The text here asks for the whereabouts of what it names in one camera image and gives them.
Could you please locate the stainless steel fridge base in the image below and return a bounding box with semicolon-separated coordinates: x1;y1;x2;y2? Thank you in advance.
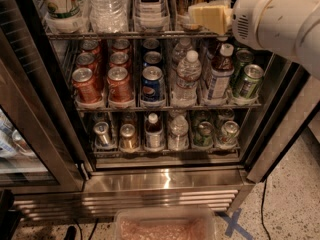
14;167;255;221

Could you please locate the middle left orange soda can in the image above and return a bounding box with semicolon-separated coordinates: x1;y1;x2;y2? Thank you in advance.
76;52;101;83

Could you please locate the front iced tea bottle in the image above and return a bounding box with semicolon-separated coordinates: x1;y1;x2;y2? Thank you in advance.
204;43;234;100

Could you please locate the black power cable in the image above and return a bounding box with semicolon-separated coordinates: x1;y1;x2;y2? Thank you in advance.
259;179;272;240

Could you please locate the clear plastic bin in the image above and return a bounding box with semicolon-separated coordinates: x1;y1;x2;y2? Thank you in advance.
114;206;216;240

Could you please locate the bottom wire shelf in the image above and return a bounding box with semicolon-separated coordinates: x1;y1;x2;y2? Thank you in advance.
93;146;240;158

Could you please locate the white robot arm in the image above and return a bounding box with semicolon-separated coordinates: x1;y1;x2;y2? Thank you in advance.
188;0;320;79

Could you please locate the silver can bottom shelf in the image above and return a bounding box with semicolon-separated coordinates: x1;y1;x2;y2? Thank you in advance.
93;122;111;146

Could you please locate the gold can bottom shelf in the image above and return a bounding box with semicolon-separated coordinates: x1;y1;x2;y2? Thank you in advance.
120;124;138;150

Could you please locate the front water bottle middle shelf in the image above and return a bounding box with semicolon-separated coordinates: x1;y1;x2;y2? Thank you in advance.
172;50;202;107

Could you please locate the blue tape cross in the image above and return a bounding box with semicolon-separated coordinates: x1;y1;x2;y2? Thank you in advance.
217;208;253;240

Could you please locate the middle blue pepsi can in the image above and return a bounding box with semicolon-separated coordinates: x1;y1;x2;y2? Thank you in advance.
143;51;162;68

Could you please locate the front left orange soda can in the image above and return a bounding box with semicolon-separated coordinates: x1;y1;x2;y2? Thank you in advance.
72;67;102;103

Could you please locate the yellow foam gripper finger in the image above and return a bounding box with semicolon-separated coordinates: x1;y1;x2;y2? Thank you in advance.
188;0;233;35

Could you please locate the water bottle bottom shelf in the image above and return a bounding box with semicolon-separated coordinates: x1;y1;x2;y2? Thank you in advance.
168;115;189;151

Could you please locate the white green can bottom shelf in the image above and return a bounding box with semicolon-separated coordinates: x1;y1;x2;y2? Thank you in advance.
217;121;239;146

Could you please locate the front green soda can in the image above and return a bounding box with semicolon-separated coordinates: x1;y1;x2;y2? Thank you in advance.
233;64;264;99

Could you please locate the open fridge door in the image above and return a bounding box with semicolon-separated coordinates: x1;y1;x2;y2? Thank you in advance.
246;73;320;184

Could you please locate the rear water bottle middle shelf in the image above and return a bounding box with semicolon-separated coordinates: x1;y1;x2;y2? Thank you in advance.
171;37;193;70

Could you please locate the white label tea bottle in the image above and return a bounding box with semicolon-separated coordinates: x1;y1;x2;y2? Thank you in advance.
134;0;167;18

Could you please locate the left glass fridge door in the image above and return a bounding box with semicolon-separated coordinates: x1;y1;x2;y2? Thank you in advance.
0;0;84;195

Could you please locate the rear left orange soda can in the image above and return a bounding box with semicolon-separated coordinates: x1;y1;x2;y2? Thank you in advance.
80;40;101;58

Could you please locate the front blue pepsi can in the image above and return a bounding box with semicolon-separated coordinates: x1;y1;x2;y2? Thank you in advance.
142;66;164;102

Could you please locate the clear water bottle top shelf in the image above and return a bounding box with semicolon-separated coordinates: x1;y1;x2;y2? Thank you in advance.
89;0;128;33

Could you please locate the rear green soda can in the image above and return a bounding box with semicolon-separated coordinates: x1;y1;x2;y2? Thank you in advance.
230;49;254;86

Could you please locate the middle wire shelf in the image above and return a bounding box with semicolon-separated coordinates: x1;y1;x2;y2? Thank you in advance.
76;102;262;113

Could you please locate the orange soda can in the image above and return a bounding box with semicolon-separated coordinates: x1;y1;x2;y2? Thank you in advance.
76;52;101;83
107;67;133;102
111;39;131;54
109;52;131;69
72;67;102;103
80;40;101;58

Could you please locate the rear blue pepsi can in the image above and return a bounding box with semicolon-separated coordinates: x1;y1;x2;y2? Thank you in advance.
142;38;161;52

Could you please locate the green soda can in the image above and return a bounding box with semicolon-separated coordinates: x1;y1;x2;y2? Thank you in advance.
230;49;254;86
233;64;264;99

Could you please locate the small tea bottle bottom shelf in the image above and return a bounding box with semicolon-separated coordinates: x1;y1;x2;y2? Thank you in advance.
145;113;163;149

